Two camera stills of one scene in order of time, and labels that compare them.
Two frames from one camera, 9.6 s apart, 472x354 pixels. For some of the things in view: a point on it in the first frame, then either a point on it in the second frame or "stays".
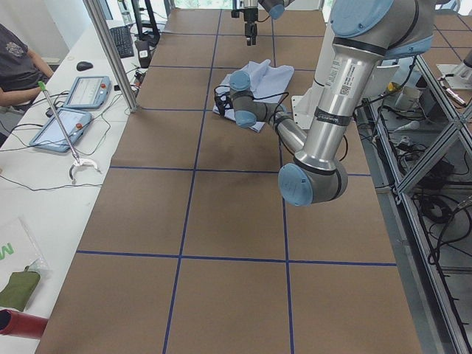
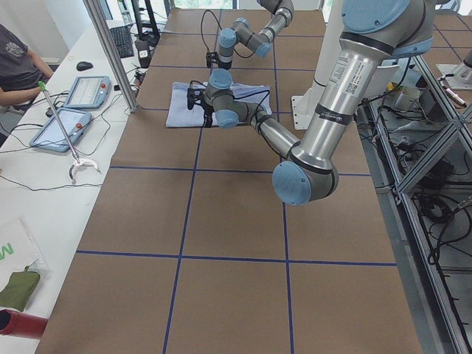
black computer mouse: x=84 y=66 stays
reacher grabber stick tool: x=79 y=163 stays
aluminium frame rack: x=418 y=139 stays
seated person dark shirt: x=21 y=70 stays
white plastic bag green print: x=18 y=251 stays
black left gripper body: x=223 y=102 to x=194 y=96
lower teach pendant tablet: x=50 y=136 stays
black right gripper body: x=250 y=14 to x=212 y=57
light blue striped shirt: x=268 y=85 to x=178 y=113
